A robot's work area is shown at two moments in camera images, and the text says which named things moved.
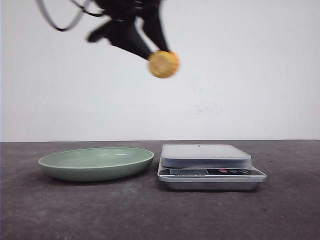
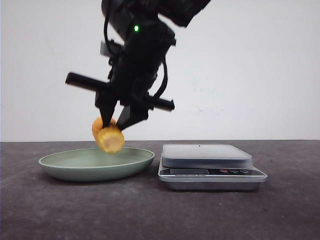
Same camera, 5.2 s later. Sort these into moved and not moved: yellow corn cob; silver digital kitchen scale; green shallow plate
Moved: yellow corn cob
Not moved: silver digital kitchen scale; green shallow plate
